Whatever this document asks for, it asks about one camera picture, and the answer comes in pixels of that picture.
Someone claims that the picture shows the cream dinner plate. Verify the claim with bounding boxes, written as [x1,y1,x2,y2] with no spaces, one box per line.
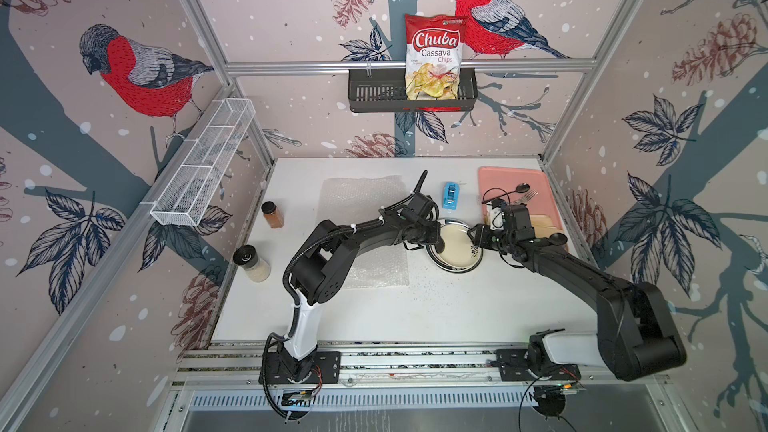
[426,218,483,274]

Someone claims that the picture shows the bubble wrap sheet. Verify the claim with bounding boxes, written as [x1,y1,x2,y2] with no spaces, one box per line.
[316,175,409,289]

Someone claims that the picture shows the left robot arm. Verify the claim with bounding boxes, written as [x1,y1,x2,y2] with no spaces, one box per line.
[266,191,444,382]

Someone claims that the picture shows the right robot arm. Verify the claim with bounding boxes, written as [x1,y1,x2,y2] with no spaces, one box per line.
[467,205,687,382]

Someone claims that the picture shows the wooden cutting board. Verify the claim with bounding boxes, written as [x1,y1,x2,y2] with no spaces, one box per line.
[530,214,565,238]

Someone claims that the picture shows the metal fork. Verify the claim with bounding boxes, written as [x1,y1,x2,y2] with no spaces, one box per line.
[515,190,538,205]

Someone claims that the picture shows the black spoon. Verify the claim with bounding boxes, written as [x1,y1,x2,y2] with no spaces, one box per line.
[481,182,532,204]

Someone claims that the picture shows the pink tray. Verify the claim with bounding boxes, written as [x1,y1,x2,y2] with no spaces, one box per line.
[478,166,563,228]

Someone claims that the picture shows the blue tape dispenser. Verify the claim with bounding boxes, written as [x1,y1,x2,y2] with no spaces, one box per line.
[442,182,460,210]

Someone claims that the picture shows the orange spice jar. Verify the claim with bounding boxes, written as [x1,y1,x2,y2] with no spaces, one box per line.
[261,201,284,229]

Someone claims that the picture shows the Chuba cassava chips bag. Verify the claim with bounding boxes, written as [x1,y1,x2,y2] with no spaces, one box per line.
[405,14,466,103]

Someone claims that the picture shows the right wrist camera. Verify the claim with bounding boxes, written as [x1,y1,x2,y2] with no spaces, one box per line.
[486,204,504,230]

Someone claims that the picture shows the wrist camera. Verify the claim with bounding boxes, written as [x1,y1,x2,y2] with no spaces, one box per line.
[412,170,428,195]
[486,204,504,230]

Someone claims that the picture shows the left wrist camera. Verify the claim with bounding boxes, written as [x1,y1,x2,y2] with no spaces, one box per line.
[412,170,428,195]

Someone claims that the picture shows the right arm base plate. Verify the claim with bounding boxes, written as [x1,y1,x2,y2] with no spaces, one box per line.
[488,348,581,382]

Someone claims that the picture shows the black wire shelf basket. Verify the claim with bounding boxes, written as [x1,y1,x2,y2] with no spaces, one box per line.
[347,68,478,113]

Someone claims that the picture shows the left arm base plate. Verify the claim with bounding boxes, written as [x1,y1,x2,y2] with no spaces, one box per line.
[258,351,341,386]

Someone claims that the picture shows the white mesh wall basket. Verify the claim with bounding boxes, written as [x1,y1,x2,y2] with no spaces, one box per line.
[150,98,255,227]

